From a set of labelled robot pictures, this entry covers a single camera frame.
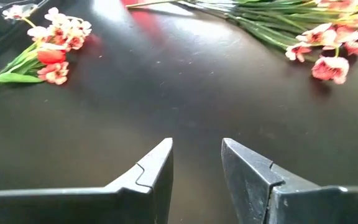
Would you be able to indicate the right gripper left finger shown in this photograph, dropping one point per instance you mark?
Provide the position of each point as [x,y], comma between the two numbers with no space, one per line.
[73,205]

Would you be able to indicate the pink artificial flower spray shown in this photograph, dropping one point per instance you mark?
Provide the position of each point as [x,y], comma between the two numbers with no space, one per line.
[56,73]
[331,68]

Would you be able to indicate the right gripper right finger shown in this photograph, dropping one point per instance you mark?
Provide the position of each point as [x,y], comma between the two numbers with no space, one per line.
[291,202]

